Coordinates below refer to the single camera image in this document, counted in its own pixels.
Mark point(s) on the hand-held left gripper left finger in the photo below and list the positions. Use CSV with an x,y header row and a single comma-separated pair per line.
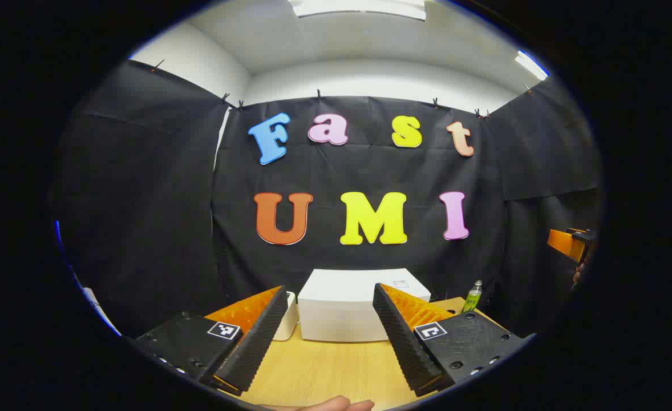
x,y
256,342

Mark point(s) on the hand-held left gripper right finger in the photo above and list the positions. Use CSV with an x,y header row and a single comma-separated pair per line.
x,y
404,342

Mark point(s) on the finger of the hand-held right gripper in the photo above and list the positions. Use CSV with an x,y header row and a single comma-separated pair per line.
x,y
563,242

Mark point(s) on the white microwave oven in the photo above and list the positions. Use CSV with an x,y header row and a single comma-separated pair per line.
x,y
341,314

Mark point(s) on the white toaster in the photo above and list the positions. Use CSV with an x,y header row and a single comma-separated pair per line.
x,y
288,322

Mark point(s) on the green drink bottle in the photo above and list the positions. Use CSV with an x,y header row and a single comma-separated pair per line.
x,y
472,299

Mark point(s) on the black backdrop cloth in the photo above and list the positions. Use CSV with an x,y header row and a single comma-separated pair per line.
x,y
153,200

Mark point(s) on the small ceiling light panel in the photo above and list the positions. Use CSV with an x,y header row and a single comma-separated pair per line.
x,y
531,64

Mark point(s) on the long ceiling light panel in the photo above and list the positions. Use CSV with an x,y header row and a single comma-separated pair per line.
x,y
359,7

